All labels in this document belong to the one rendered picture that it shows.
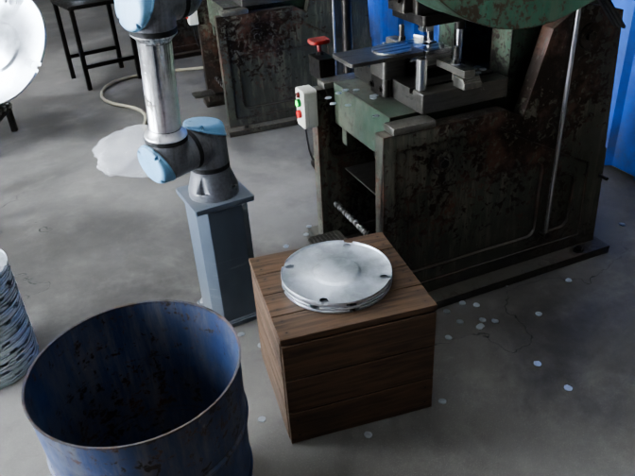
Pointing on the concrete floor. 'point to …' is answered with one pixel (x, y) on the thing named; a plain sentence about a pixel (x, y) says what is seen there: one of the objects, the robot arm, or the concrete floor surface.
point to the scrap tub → (142, 394)
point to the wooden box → (346, 350)
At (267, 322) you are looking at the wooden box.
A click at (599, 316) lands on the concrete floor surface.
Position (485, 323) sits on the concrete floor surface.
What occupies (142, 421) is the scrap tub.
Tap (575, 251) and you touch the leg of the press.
